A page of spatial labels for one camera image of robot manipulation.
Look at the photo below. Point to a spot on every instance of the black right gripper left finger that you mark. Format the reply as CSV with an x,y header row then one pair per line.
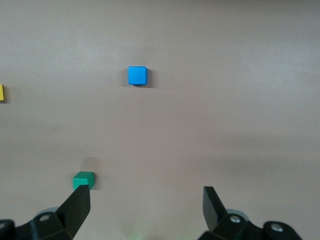
x,y
75,210

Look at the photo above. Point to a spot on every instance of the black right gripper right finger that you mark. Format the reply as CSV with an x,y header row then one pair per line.
x,y
212,210

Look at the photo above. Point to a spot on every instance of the blue cube block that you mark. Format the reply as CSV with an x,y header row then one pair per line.
x,y
137,75

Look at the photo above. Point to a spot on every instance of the green cube block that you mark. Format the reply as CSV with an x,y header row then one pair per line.
x,y
83,178

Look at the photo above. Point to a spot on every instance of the brown paper table cover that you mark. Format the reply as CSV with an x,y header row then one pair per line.
x,y
200,125

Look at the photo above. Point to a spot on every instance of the yellow cube block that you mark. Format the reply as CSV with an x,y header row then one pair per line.
x,y
1,92

